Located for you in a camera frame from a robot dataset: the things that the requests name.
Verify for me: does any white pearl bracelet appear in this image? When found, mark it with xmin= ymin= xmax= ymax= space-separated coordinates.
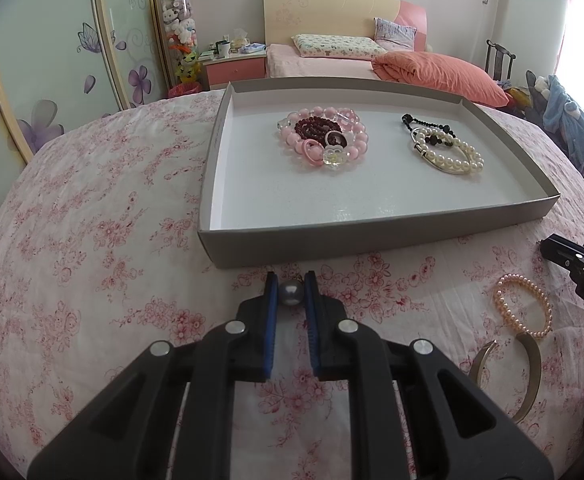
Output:
xmin=413 ymin=127 xmax=487 ymax=177

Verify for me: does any black bead bracelet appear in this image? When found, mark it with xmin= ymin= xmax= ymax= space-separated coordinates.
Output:
xmin=401 ymin=112 xmax=461 ymax=149

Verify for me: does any grey pearl earring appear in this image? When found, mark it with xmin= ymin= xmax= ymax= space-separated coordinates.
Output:
xmin=278 ymin=278 xmax=305 ymax=307

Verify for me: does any large pink bead bracelet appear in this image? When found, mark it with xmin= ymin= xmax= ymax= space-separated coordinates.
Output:
xmin=274 ymin=104 xmax=371 ymax=172

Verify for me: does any dark red bead bracelet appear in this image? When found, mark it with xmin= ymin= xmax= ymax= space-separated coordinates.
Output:
xmin=294 ymin=114 xmax=341 ymax=142

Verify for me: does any gold open cuff bangle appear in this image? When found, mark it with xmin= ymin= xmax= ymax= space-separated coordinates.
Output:
xmin=468 ymin=331 xmax=544 ymax=424

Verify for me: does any blue plush robe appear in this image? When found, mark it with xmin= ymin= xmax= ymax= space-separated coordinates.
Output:
xmin=542 ymin=75 xmax=584 ymax=174

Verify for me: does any floral pink bedsheet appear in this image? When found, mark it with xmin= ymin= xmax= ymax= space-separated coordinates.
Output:
xmin=0 ymin=91 xmax=584 ymax=474

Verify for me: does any dark wooden chair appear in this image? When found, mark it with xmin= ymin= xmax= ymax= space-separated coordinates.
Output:
xmin=485 ymin=39 xmax=516 ymax=82

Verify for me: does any folded coral quilt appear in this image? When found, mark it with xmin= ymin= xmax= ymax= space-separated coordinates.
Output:
xmin=371 ymin=51 xmax=508 ymax=108

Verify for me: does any purple patterned pillow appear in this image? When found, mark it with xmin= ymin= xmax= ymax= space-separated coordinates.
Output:
xmin=374 ymin=18 xmax=417 ymax=51

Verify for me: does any grey cardboard tray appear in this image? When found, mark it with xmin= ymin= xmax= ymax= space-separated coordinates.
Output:
xmin=199 ymin=77 xmax=560 ymax=269

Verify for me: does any floral white pillow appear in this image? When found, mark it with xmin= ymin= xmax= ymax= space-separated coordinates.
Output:
xmin=292 ymin=34 xmax=386 ymax=61

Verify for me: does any red lined waste basket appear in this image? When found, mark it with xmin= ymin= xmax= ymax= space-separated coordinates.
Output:
xmin=168 ymin=81 xmax=203 ymax=99

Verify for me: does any bed with beige headboard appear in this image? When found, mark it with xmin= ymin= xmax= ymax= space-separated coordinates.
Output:
xmin=263 ymin=0 xmax=431 ymax=79

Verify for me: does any pink nightstand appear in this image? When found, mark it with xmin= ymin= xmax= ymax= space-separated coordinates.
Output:
xmin=199 ymin=49 xmax=267 ymax=90

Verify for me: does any glass sliding wardrobe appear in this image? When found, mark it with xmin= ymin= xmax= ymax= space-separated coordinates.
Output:
xmin=0 ymin=0 xmax=167 ymax=206

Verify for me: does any plush toy display tube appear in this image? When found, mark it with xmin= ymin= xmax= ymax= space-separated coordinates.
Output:
xmin=159 ymin=0 xmax=200 ymax=87

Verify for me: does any small pink pearl bracelet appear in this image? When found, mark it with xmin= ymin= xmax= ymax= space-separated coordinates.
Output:
xmin=493 ymin=272 xmax=554 ymax=339

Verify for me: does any clear flower ring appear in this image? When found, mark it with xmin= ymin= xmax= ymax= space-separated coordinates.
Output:
xmin=321 ymin=145 xmax=349 ymax=172

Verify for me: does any pink hair tie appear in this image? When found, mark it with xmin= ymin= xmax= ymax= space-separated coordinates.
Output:
xmin=298 ymin=138 xmax=328 ymax=167

